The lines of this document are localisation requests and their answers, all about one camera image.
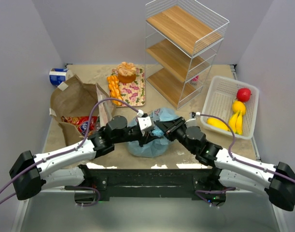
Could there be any blue plastic bag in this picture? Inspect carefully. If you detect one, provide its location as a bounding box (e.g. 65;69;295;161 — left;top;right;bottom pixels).
126;107;179;158

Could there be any red snack packet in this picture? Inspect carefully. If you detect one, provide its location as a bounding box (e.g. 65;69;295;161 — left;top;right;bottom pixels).
61;116;98;136

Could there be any brown paper grocery bag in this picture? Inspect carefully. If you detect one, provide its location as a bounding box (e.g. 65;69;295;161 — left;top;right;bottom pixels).
49;74;116;147

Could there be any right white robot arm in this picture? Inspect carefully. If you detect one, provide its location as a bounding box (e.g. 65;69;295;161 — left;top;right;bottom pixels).
156;117;295;211

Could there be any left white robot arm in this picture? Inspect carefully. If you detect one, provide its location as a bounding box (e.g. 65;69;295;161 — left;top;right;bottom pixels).
9;116;156;200

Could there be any floral pattern tray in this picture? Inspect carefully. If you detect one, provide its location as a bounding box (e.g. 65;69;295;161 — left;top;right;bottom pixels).
118;68;146;107

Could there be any yellow mango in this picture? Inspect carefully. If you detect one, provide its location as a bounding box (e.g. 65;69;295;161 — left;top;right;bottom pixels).
207;117;228;131

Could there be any white plastic fruit basket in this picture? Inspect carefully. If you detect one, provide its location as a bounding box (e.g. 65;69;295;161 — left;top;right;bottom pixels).
202;76;259;140

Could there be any yellow banana bunch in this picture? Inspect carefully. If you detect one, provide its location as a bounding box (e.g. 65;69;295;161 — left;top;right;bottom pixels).
228;111;243;135

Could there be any peeled orange on cup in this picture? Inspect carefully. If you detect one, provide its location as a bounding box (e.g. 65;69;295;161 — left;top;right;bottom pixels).
117;61;136;84

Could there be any yellow lemon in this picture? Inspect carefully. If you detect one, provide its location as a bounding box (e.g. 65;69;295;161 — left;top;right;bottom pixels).
232;101;246;116

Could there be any red apple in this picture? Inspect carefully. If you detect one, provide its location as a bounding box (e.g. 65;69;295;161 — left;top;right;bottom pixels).
236;88;252;102

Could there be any blue white paper roll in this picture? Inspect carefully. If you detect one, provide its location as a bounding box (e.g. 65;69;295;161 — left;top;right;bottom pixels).
49;68;73;87

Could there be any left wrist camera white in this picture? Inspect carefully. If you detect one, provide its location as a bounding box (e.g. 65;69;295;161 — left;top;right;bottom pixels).
138;116;154;132

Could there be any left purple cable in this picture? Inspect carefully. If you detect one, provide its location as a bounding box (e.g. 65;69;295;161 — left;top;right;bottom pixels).
0;98;144;211

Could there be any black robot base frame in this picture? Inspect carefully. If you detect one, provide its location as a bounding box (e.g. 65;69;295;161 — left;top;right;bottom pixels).
65;165;233;203

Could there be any white wire wooden shelf rack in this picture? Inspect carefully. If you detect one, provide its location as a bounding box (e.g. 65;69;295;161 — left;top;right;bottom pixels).
144;0;230;109

